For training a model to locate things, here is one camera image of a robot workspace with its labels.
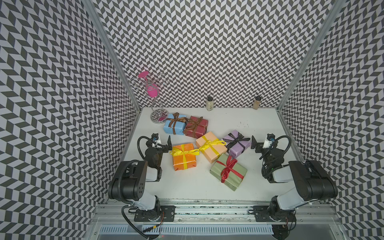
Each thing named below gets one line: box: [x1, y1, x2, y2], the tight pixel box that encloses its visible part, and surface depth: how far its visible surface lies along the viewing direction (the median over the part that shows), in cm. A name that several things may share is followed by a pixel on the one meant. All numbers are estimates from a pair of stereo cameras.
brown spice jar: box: [253, 96, 262, 110], surface depth 115 cm
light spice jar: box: [206, 96, 214, 112], surface depth 117 cm
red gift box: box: [184, 115, 209, 139], surface depth 101 cm
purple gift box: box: [222, 129, 251, 159], surface depth 92 cm
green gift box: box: [210, 153, 248, 192], surface depth 84 cm
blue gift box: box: [163, 113, 186, 135], surface depth 101 cm
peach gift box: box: [196, 131, 228, 164], surface depth 93 cm
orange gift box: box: [172, 143, 197, 171], surface depth 87 cm
